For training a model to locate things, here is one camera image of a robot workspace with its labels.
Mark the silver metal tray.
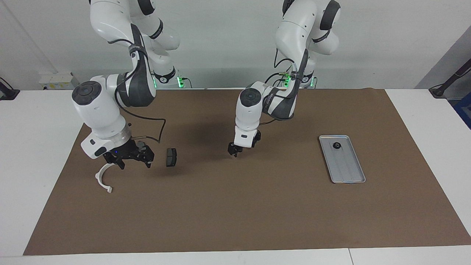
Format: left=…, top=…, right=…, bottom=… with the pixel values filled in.
left=319, top=135, right=366, bottom=184

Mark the brown table mat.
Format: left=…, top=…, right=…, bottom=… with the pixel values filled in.
left=23, top=88, right=471, bottom=256

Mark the white electrical box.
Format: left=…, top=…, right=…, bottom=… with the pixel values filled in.
left=39, top=72, right=80, bottom=91

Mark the black stand with pole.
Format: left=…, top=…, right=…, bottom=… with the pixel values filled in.
left=429, top=58, right=471, bottom=99

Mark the blue crate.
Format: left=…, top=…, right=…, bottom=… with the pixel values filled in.
left=453, top=101, right=471, bottom=130

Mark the white semicircular bracket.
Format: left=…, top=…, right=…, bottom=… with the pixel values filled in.
left=95, top=163, right=114, bottom=194

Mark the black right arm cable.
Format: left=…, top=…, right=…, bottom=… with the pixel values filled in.
left=114, top=32, right=166, bottom=144

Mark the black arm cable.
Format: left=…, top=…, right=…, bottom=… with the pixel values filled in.
left=257, top=47, right=308, bottom=126
left=114, top=32, right=166, bottom=144

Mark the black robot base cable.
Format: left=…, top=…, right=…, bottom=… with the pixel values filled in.
left=263, top=71, right=287, bottom=87

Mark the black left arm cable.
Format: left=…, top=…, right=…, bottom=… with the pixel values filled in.
left=257, top=47, right=308, bottom=126

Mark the black clamp mount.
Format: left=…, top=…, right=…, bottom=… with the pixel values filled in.
left=0, top=77, right=20, bottom=101

